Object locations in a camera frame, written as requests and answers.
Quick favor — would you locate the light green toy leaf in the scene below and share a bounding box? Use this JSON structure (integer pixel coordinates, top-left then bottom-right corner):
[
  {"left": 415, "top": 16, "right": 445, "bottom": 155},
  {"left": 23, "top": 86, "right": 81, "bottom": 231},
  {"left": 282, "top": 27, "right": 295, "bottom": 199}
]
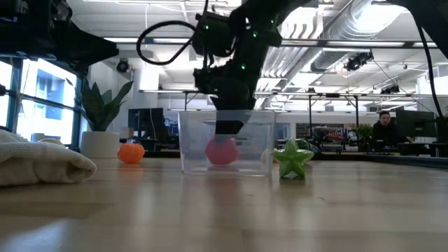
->
[{"left": 272, "top": 137, "right": 315, "bottom": 179}]

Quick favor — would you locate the large blue-framed window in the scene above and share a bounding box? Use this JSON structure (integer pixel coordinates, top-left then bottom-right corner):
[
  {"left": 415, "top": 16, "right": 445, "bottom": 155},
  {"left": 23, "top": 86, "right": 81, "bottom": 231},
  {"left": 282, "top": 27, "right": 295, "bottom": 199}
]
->
[{"left": 0, "top": 57, "right": 83, "bottom": 148}]

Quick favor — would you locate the black computer monitor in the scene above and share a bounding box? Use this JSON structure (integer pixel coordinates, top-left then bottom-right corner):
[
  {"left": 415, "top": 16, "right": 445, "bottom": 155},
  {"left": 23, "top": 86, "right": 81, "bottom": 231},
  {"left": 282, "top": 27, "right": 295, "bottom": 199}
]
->
[
  {"left": 127, "top": 107, "right": 165, "bottom": 139},
  {"left": 395, "top": 109, "right": 437, "bottom": 139}
]

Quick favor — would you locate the person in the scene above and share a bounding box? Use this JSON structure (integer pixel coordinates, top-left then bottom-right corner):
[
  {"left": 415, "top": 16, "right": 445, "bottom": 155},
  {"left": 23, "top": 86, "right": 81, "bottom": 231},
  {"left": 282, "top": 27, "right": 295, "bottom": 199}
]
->
[{"left": 370, "top": 110, "right": 402, "bottom": 151}]

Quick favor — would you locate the clear plastic tupperware container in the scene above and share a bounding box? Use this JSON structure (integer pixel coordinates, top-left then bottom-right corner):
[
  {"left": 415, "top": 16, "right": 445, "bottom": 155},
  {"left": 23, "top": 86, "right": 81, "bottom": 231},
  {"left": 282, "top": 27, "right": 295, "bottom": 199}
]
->
[{"left": 177, "top": 109, "right": 277, "bottom": 176}]

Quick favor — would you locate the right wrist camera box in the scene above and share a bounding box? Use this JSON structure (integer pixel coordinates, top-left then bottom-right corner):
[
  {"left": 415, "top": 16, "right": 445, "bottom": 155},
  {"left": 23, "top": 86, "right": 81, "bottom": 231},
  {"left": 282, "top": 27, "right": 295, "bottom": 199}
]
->
[{"left": 192, "top": 10, "right": 241, "bottom": 59}]

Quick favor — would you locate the beige plaid cloth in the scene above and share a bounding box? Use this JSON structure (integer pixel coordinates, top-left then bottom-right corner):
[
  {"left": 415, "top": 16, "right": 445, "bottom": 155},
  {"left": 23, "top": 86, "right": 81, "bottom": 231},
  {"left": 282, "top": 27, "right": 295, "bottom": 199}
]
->
[{"left": 0, "top": 129, "right": 97, "bottom": 187}]

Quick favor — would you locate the small green office plant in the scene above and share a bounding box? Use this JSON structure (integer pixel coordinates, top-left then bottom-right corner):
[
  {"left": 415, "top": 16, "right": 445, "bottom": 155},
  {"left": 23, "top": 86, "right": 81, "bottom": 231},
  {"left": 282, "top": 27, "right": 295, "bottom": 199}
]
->
[{"left": 356, "top": 123, "right": 374, "bottom": 141}]

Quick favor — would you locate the black overhead rig camera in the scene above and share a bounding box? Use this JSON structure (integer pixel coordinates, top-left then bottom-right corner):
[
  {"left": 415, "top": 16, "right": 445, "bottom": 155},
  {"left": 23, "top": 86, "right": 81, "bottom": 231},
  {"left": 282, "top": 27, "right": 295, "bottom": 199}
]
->
[{"left": 344, "top": 51, "right": 374, "bottom": 73}]

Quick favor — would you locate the orange pumpkin toy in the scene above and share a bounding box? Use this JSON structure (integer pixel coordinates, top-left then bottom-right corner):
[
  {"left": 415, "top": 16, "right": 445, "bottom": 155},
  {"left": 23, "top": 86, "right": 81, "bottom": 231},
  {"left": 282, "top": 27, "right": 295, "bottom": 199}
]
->
[{"left": 117, "top": 142, "right": 146, "bottom": 165}]

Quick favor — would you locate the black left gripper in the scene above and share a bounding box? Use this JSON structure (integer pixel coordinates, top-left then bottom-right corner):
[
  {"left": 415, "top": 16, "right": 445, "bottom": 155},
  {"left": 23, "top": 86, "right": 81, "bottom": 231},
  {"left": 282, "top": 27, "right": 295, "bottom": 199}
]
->
[{"left": 0, "top": 0, "right": 120, "bottom": 76}]

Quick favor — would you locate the black hanging arm cable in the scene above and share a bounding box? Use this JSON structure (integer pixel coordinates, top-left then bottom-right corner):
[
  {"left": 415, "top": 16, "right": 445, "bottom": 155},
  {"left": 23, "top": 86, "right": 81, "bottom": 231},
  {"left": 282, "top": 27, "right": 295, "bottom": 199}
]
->
[{"left": 414, "top": 20, "right": 445, "bottom": 120}]

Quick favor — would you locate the red bell pepper toy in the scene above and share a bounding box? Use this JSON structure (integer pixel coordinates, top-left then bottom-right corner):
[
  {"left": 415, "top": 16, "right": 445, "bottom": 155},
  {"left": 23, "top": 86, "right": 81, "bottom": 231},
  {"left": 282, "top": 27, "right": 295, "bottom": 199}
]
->
[{"left": 204, "top": 135, "right": 240, "bottom": 166}]

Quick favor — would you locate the yellow lemon toy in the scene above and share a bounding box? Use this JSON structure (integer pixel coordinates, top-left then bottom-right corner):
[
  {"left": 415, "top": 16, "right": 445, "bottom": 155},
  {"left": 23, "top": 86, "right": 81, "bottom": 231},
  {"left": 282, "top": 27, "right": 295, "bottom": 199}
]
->
[{"left": 36, "top": 137, "right": 67, "bottom": 147}]

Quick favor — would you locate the black aluminium table frame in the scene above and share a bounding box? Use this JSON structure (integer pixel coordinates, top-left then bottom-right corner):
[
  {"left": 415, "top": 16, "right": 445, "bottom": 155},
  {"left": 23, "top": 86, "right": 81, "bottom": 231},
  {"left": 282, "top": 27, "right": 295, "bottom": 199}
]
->
[{"left": 143, "top": 149, "right": 448, "bottom": 169}]

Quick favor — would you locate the small potted green plant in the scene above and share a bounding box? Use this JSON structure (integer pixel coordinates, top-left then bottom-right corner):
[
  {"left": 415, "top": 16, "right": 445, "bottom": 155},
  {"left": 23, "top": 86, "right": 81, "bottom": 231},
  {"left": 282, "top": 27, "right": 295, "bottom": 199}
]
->
[{"left": 64, "top": 77, "right": 134, "bottom": 159}]

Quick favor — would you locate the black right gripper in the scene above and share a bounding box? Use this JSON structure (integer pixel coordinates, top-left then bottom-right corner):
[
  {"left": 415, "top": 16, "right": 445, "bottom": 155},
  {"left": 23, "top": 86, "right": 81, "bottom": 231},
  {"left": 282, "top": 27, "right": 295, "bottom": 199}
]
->
[{"left": 194, "top": 59, "right": 260, "bottom": 143}]

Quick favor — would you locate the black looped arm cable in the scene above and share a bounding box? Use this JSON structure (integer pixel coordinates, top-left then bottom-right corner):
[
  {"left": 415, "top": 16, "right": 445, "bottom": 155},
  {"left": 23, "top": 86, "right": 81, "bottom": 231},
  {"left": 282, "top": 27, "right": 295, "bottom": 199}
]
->
[{"left": 135, "top": 20, "right": 211, "bottom": 67}]

